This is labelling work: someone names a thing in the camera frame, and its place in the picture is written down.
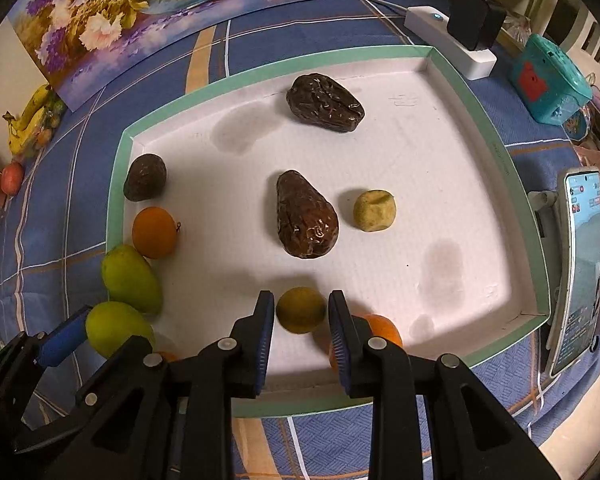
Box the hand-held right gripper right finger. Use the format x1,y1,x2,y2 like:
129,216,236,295
327,290,563,480

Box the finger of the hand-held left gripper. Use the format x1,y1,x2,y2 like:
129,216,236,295
11,335,153,456
36,306,92,370

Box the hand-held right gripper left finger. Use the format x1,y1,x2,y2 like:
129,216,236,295
45,290,277,480

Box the large orange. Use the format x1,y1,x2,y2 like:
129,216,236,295
328,313,404,373

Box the round olive green fruit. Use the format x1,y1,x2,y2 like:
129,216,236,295
276,287,328,334

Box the green mango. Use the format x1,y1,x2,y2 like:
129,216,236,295
101,244,164,316
85,301,157,359

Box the large dark brown avocado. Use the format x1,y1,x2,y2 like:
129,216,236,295
275,169,340,260

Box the wrinkled yellow fruit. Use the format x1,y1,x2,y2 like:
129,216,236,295
353,189,398,233

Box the mandarin orange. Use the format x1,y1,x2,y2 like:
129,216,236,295
132,206,183,260

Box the small round dark avocado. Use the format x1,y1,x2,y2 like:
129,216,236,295
123,153,168,203

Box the white tray with green rim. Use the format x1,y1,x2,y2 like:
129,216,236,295
105,44,552,419

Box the wrinkled dark brown avocado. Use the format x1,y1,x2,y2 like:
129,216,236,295
286,73,366,134

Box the blue plaid tablecloth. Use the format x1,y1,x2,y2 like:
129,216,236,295
0,0,600,480

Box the red apple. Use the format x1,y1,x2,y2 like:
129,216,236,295
0,162,26,195

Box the banana bunch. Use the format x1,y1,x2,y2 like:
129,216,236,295
2,83,67,157

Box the grey phone stand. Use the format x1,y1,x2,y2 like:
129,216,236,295
527,189,567,266

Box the smartphone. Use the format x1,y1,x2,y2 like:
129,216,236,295
549,166,600,377

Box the white power strip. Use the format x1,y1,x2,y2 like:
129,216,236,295
404,6,498,81

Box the floral painting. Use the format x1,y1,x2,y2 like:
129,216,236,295
7,0,393,113

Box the teal toy box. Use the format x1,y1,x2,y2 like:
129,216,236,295
510,33,593,125

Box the black power adapter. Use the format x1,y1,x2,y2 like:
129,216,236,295
448,0,508,52

